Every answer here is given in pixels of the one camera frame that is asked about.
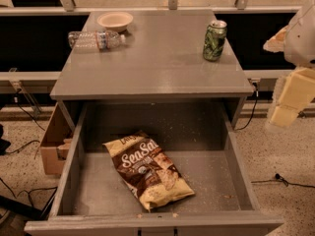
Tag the clear plastic water bottle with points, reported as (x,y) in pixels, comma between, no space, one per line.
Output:
(95,40)

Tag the brown cardboard box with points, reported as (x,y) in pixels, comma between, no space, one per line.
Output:
(55,143)

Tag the brown sea salt chip bag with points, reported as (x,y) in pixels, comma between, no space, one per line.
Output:
(147,171)

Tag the beige paper bowl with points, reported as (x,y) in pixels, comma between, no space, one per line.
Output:
(117,21)

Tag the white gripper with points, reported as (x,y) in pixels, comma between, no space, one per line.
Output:
(301,41)

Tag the open grey top drawer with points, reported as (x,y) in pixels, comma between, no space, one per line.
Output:
(93,200)

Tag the green soda can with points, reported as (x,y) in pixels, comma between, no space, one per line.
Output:
(214,40)

